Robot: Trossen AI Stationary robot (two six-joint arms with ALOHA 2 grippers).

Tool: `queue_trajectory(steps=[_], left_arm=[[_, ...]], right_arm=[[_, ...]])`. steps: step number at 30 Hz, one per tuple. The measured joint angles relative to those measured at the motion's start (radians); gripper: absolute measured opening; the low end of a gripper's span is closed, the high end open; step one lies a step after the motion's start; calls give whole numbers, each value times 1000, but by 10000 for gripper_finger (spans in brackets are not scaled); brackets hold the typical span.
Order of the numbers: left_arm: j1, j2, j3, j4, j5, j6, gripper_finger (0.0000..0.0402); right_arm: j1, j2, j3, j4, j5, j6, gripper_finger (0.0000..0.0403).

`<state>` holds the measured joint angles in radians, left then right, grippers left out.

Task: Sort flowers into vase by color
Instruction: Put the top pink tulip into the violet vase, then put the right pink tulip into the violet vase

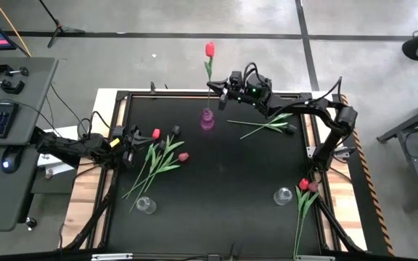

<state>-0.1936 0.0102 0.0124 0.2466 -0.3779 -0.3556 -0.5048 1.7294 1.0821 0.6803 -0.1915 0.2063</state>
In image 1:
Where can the small black clip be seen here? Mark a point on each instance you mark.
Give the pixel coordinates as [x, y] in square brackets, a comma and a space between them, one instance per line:
[153, 88]

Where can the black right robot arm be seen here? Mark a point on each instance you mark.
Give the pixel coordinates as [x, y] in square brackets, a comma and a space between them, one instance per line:
[325, 108]

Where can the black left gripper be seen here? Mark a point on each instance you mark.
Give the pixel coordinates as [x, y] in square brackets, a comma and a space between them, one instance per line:
[131, 144]

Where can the black desk knob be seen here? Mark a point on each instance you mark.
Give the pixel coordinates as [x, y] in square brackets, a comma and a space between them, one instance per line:
[31, 222]

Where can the bunch of tulips left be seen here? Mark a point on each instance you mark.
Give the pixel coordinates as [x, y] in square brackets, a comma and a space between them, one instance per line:
[175, 130]

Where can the pink ribbed glass vase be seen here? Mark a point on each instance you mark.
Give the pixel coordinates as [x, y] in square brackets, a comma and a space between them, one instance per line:
[207, 121]

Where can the white papers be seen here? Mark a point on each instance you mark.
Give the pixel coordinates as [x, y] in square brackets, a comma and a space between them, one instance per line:
[54, 168]

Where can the black screw clamp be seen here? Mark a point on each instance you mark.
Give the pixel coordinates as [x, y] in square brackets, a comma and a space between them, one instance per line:
[13, 87]
[0, 69]

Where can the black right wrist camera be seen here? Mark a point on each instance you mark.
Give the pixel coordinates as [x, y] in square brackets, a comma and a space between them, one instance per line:
[235, 78]

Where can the clear ribbed glass vase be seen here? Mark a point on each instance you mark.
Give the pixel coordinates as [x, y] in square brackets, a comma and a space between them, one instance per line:
[146, 205]
[282, 196]

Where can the silver metal bracket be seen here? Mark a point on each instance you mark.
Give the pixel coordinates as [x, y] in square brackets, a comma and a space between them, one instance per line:
[314, 258]
[111, 257]

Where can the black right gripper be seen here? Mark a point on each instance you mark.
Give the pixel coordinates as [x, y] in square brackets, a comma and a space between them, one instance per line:
[241, 93]

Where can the black computer mouse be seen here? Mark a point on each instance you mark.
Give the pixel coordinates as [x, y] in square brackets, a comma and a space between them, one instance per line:
[11, 159]

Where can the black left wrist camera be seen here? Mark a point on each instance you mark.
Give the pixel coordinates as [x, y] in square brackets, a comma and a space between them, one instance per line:
[118, 131]

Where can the black tripod stand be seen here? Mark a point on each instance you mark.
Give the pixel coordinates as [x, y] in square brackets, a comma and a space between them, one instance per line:
[58, 27]

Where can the yellow tag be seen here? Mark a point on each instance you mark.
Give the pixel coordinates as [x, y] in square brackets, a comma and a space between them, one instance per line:
[115, 142]

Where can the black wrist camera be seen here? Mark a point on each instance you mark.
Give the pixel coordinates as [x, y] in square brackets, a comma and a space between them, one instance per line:
[235, 78]
[118, 131]

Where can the red tulips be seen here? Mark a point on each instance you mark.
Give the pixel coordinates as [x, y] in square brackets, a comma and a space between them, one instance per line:
[313, 187]

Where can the black table frame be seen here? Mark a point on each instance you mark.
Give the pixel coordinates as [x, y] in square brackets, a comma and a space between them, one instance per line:
[180, 95]

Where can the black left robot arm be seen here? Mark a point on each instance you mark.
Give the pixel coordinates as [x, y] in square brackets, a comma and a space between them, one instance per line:
[74, 146]

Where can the black board with hazard stripe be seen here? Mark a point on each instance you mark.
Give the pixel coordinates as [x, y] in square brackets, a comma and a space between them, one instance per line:
[361, 203]

